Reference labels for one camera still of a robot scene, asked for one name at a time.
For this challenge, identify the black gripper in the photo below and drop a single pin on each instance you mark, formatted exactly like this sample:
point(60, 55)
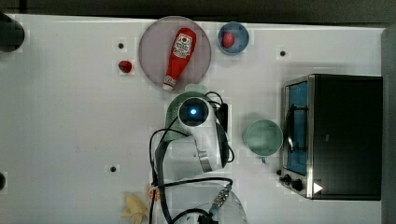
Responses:
point(222, 115)

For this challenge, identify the green plastic strainer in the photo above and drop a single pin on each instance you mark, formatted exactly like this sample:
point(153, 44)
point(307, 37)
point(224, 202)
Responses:
point(172, 109)

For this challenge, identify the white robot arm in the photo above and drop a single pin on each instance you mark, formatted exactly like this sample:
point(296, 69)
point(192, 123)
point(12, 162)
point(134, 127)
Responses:
point(194, 146)

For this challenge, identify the green mug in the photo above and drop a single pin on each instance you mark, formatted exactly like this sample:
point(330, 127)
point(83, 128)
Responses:
point(264, 138)

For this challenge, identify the red ball in bowl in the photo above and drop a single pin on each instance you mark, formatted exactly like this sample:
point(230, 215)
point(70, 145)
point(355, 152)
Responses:
point(228, 40)

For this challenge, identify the red ketchup bottle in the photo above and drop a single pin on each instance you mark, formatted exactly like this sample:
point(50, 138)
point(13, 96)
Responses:
point(181, 52)

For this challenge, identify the blue bowl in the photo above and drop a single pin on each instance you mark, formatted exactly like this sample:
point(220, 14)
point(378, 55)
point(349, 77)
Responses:
point(240, 33)

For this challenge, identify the grey round plate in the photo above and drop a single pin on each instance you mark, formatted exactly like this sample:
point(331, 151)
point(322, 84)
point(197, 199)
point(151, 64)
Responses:
point(155, 47)

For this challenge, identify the red strawberry toy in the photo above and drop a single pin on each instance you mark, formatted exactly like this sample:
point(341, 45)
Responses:
point(125, 66)

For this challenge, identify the orange slice toy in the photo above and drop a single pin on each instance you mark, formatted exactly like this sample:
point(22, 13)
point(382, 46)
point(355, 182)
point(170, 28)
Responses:
point(153, 194)

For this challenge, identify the black toaster oven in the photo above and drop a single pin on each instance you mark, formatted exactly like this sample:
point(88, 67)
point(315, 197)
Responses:
point(333, 132)

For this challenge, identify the black round post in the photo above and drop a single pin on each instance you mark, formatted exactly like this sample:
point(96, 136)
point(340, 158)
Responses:
point(12, 34)

